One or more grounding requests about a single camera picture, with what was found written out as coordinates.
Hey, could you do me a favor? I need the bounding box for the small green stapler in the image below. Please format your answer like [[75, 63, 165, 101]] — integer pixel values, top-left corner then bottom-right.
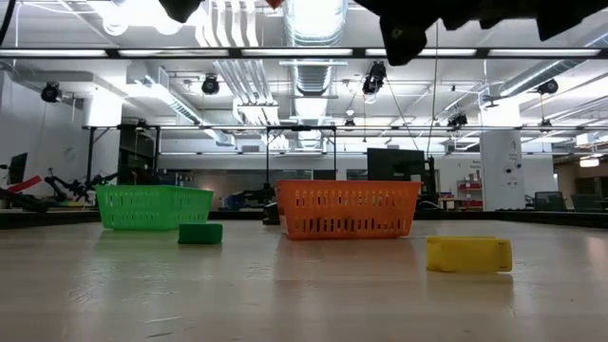
[[178, 222, 223, 246]]

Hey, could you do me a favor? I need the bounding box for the silver ventilation duct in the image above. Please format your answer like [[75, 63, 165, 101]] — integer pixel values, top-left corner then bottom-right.
[[283, 0, 349, 96]]

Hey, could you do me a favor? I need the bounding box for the green plastic basket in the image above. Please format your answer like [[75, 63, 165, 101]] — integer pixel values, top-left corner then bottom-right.
[[94, 183, 215, 233]]

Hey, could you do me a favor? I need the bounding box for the white column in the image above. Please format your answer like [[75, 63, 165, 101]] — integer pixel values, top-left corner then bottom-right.
[[479, 128, 526, 213]]

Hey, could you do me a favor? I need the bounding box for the small black monitor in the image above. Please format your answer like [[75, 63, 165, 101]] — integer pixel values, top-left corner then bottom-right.
[[8, 152, 29, 185]]

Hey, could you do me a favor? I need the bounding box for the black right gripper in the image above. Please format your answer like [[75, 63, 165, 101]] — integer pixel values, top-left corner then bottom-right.
[[158, 0, 452, 67]]

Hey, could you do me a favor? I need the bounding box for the black overhead light bar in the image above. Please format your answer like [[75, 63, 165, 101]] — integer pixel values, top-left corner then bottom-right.
[[0, 46, 608, 60]]

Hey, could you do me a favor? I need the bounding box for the large black monitor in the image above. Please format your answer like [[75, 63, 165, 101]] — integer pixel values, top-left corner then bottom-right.
[[367, 147, 441, 197]]

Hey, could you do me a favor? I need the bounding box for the dark office chair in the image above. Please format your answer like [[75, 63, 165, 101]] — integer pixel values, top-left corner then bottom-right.
[[569, 193, 607, 214], [534, 191, 566, 213]]

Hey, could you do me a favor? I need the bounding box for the orange plastic basket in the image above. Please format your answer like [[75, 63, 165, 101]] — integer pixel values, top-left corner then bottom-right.
[[274, 179, 423, 241]]

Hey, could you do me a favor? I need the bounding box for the black background table frame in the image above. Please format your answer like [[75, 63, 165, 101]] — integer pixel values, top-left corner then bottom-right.
[[83, 123, 338, 191]]

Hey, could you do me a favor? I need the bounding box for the small yellow stapler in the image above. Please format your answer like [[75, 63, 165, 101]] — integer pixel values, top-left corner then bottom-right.
[[426, 236, 514, 275]]

